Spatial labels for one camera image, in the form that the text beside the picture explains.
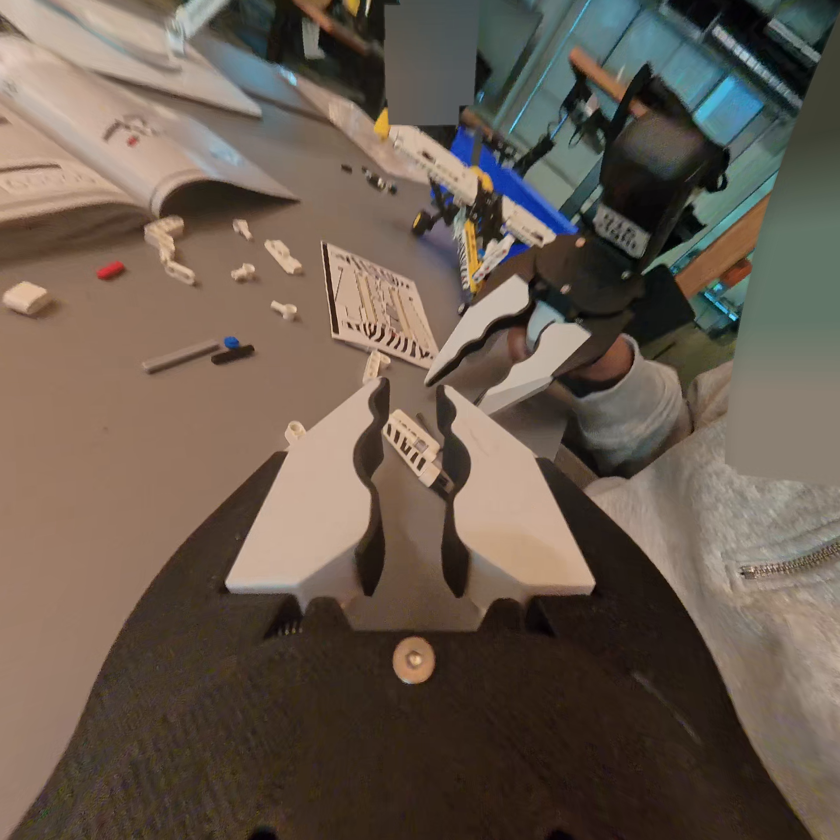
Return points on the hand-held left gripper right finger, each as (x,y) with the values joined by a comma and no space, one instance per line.
(518,525)

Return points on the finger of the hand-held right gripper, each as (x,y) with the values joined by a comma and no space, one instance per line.
(551,354)
(485,321)

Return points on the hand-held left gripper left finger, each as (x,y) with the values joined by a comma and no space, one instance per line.
(308,518)

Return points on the black lego rod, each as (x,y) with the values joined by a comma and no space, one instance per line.
(445,482)

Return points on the striped lego piece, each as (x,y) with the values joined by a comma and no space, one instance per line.
(410,446)

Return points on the small white lego liftarm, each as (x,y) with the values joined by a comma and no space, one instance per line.
(295,431)

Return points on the white lego L-beam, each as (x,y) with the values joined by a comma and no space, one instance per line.
(373,367)

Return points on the yellow black lego model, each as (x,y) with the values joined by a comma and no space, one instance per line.
(433,157)

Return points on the dark lego pin cluster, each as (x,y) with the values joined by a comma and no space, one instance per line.
(379,180)

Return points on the black and blue lego pin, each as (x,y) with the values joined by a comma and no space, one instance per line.
(233,354)

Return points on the white lego pin connector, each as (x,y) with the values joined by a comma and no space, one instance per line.
(284,310)
(242,229)
(243,272)

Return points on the white lego connector block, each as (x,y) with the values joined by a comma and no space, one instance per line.
(283,256)

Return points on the small white lego connector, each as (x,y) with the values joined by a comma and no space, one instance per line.
(180,272)

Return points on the red lego pin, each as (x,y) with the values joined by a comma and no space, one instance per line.
(110,270)

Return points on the white angled lego beam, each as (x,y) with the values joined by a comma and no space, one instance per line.
(164,233)

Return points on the small white lego piece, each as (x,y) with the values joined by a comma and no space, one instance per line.
(26,298)

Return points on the lego instruction booklet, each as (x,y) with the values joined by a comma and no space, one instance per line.
(98,144)

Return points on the person's right hand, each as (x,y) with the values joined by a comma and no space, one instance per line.
(604,371)

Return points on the zebra sticker sheet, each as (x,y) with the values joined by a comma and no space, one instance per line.
(367,308)

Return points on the blue plastic bin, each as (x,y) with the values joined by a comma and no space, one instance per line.
(505,167)

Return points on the person's grey sweatshirt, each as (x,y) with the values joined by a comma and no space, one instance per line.
(722,623)

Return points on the crinkled plastic bag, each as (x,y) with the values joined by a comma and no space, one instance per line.
(354,124)

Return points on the white monitor base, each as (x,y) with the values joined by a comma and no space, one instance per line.
(164,79)

